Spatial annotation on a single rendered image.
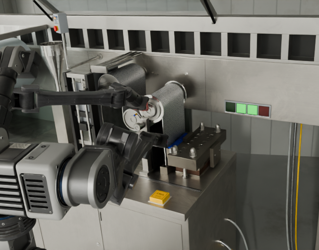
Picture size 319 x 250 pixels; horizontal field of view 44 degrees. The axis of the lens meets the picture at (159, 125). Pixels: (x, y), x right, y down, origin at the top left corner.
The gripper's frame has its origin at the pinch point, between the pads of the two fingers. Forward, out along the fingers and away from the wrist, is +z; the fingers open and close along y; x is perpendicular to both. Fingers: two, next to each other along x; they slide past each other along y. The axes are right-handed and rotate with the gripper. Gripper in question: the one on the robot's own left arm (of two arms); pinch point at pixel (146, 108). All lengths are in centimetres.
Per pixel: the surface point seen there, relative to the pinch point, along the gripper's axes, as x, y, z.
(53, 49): 22, -67, -9
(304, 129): 78, 31, 232
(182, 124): 3.9, 5.9, 31.0
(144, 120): -4.7, -2.1, 4.9
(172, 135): -5.3, 6.3, 22.7
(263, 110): 20, 47, 33
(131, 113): -1.8, -12.5, 7.0
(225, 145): 45, -41, 229
